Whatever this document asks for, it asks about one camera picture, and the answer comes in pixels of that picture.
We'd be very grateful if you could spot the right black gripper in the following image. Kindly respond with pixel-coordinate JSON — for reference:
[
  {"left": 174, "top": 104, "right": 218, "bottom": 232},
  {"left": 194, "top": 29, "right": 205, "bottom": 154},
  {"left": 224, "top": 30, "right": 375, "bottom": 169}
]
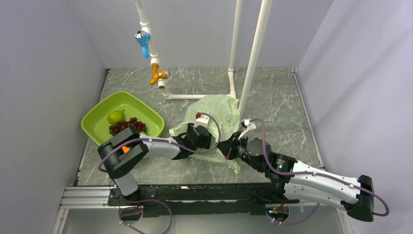
[{"left": 215, "top": 131, "right": 263, "bottom": 172}]

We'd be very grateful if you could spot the green avocado print plastic bag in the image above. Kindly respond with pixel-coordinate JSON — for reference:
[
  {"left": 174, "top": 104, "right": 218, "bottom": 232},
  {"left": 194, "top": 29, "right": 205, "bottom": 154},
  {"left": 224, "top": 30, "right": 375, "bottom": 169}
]
[{"left": 169, "top": 94, "right": 242, "bottom": 176}]

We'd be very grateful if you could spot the dark red grape bunch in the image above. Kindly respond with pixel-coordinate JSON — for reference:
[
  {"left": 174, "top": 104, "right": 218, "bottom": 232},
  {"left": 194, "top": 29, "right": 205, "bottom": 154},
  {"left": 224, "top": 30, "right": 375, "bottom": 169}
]
[{"left": 109, "top": 117, "right": 147, "bottom": 136}]

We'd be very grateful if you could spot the orange fake fruit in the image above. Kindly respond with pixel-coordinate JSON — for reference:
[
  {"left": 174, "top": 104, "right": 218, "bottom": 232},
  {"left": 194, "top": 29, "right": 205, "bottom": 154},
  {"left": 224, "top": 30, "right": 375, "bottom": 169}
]
[{"left": 122, "top": 146, "right": 131, "bottom": 154}]

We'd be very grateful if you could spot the green fake fruit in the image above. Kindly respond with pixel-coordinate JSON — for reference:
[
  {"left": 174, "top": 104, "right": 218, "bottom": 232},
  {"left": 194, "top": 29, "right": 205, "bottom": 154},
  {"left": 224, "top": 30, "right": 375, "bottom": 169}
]
[{"left": 107, "top": 109, "right": 125, "bottom": 125}]

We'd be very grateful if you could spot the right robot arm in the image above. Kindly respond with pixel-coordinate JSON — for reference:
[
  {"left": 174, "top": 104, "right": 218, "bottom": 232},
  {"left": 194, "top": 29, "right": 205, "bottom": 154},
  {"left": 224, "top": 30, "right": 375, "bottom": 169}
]
[{"left": 218, "top": 138, "right": 374, "bottom": 222}]

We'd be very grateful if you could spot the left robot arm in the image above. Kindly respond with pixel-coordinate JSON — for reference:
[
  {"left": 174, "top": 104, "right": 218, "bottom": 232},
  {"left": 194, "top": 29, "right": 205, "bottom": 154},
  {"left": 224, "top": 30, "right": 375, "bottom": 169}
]
[{"left": 97, "top": 124, "right": 212, "bottom": 205}]

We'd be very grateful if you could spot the orange tap valve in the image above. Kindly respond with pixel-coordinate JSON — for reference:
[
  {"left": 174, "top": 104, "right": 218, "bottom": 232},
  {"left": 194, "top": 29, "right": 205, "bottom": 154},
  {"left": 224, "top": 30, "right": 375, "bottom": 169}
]
[{"left": 150, "top": 63, "right": 170, "bottom": 85}]

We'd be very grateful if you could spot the lime green plastic tray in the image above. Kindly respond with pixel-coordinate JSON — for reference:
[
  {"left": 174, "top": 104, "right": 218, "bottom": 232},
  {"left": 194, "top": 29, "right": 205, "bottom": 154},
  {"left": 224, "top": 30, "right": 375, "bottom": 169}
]
[{"left": 81, "top": 91, "right": 165, "bottom": 145}]

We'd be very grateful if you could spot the blue tap valve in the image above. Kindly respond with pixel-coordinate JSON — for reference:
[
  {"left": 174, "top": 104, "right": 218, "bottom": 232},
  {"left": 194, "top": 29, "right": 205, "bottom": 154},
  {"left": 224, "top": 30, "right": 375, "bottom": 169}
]
[{"left": 134, "top": 30, "right": 150, "bottom": 59}]

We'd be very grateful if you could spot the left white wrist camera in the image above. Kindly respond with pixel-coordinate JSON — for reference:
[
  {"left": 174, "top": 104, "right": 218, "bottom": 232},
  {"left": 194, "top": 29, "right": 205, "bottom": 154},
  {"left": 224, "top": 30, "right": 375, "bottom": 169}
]
[{"left": 194, "top": 112, "right": 210, "bottom": 129}]

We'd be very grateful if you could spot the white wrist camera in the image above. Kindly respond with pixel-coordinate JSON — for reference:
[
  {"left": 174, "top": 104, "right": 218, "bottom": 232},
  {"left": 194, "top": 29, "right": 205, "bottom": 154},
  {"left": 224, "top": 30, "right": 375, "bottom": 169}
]
[
  {"left": 238, "top": 118, "right": 256, "bottom": 140},
  {"left": 194, "top": 112, "right": 210, "bottom": 129}
]

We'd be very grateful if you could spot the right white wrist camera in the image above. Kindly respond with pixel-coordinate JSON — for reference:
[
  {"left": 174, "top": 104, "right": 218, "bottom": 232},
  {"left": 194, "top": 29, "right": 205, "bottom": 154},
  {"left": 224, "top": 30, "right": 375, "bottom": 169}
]
[{"left": 238, "top": 118, "right": 256, "bottom": 140}]

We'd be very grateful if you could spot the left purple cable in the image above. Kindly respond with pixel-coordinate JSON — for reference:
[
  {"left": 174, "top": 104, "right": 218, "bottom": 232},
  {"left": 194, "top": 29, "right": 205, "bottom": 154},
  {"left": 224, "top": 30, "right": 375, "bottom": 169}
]
[{"left": 97, "top": 112, "right": 222, "bottom": 174}]

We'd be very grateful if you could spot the purple cable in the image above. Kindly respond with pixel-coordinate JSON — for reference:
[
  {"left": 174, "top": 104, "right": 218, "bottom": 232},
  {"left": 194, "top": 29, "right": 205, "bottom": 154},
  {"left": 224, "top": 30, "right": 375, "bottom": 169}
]
[
  {"left": 248, "top": 118, "right": 390, "bottom": 217},
  {"left": 97, "top": 112, "right": 222, "bottom": 174}
]

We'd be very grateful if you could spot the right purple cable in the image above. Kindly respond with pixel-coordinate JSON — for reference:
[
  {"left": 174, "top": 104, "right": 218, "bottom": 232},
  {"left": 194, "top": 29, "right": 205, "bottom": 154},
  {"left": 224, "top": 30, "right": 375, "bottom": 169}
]
[{"left": 248, "top": 118, "right": 390, "bottom": 217}]

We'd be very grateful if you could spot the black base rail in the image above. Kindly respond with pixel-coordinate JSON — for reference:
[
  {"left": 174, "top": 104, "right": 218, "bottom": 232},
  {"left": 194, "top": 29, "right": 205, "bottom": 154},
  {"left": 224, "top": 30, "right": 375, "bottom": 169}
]
[{"left": 108, "top": 182, "right": 298, "bottom": 217}]

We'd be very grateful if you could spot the white PVC pipe frame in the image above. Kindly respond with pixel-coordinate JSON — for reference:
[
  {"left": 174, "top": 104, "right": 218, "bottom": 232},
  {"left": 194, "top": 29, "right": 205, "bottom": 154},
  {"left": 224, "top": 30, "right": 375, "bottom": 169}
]
[{"left": 134, "top": 0, "right": 273, "bottom": 113}]

